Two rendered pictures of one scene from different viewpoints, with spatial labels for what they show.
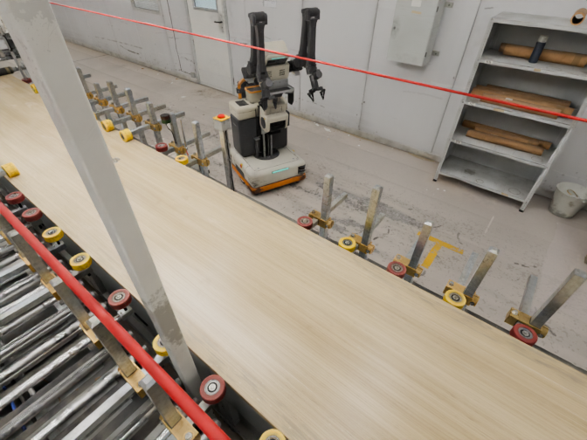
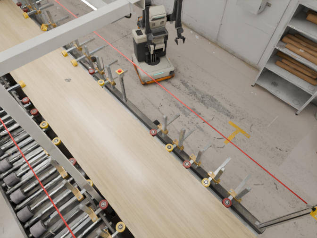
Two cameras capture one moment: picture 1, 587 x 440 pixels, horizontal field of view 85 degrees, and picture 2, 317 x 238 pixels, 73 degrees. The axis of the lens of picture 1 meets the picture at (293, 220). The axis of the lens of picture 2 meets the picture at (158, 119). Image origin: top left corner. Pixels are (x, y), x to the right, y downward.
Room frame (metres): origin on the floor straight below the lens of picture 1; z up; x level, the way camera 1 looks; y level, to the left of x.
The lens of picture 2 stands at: (0.09, -0.30, 2.94)
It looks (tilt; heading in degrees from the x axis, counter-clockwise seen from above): 57 degrees down; 9
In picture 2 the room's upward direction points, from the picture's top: 1 degrees clockwise
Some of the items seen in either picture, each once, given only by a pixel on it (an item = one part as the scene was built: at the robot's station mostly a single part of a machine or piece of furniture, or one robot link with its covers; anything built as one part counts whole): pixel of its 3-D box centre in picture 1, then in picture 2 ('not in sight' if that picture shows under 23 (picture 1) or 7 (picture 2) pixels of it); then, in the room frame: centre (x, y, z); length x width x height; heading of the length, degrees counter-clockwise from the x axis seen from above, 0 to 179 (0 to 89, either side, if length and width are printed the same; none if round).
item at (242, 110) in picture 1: (260, 122); (150, 42); (3.13, 0.35, 0.59); 0.55 x 0.34 x 0.83; 120
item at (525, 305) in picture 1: (524, 310); (237, 190); (0.79, -0.97, 0.82); 0.43 x 0.03 x 0.04; 143
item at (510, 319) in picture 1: (526, 323); (234, 196); (0.72, -0.95, 0.82); 0.14 x 0.06 x 0.05; 53
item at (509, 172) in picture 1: (513, 117); (304, 59); (2.92, -2.03, 0.78); 0.90 x 0.45 x 1.55; 53
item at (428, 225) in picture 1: (415, 260); (197, 159); (1.01, -0.57, 0.87); 0.04 x 0.04 x 0.48; 53
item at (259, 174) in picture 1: (266, 163); (152, 65); (3.05, 0.30, 0.16); 0.67 x 0.64 x 0.25; 30
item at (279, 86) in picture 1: (277, 93); (158, 35); (2.80, 0.16, 0.99); 0.28 x 0.16 x 0.22; 120
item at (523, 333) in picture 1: (519, 340); (225, 203); (0.63, -0.85, 0.85); 0.08 x 0.08 x 0.11
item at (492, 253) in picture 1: (471, 288); (216, 177); (0.86, -0.76, 0.87); 0.04 x 0.04 x 0.48; 53
